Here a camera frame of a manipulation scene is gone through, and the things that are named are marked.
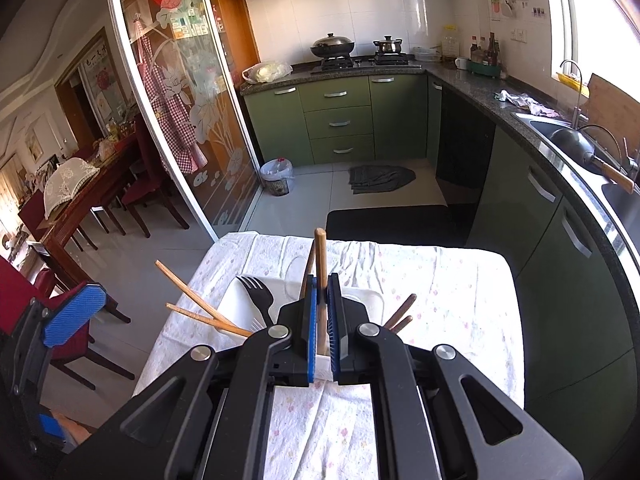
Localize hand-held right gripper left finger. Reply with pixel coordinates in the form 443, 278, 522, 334
55, 275, 321, 480

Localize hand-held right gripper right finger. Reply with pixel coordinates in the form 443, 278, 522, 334
327, 274, 583, 480

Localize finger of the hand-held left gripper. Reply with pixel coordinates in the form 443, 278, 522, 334
20, 400, 68, 456
10, 282, 108, 386

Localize white plastic utensil holder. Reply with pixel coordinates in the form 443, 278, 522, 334
218, 255, 388, 383

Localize black plastic fork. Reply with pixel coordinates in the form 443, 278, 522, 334
239, 276, 276, 328

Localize wooden chopsticks pair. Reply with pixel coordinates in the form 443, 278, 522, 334
155, 260, 253, 335

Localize dark red dining chair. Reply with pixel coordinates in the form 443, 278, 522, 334
0, 255, 136, 391
120, 115, 191, 238

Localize wooden dining table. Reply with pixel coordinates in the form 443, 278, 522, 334
20, 130, 151, 301

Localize black floor mat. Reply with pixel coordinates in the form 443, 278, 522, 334
325, 204, 468, 248

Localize white floral tablecloth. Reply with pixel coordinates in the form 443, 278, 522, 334
131, 231, 526, 480

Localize white lace cover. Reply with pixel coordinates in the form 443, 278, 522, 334
42, 157, 101, 221

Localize clear trash bin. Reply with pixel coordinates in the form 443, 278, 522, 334
260, 158, 295, 197

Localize grey floor cloth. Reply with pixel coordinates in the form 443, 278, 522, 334
347, 164, 417, 195

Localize etched glass sliding door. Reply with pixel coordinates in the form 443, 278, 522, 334
102, 0, 263, 241

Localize green drawer cabinet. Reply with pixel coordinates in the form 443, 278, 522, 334
245, 74, 431, 167

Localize green sink cabinet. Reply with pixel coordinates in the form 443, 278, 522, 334
427, 75, 640, 461

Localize red checked apron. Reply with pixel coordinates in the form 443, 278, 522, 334
132, 25, 211, 176

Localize white plastic bag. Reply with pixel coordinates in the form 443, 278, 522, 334
242, 60, 293, 83

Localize black gas stove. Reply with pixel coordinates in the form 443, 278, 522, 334
311, 54, 423, 75

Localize dark granite counter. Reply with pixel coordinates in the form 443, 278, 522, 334
239, 57, 640, 311

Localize black wok with lid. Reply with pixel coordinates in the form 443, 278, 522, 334
310, 32, 357, 59

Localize steel sink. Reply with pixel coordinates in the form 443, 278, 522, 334
515, 110, 640, 201

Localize steel cooking pot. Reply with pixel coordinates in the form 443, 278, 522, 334
372, 35, 405, 56

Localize crumpled dish rags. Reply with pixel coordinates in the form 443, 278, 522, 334
495, 89, 558, 120

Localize cluster of condiment bottles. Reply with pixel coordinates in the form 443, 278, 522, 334
470, 32, 505, 79

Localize chrome faucet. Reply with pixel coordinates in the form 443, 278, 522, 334
559, 59, 587, 128

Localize wooden cutting board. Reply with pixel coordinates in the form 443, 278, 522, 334
582, 72, 640, 161

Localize kitchen window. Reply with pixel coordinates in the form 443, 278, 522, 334
542, 0, 640, 91

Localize framed wall picture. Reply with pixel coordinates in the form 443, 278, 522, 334
82, 40, 126, 116

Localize black wok wooden handle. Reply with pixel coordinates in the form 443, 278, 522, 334
547, 127, 636, 194

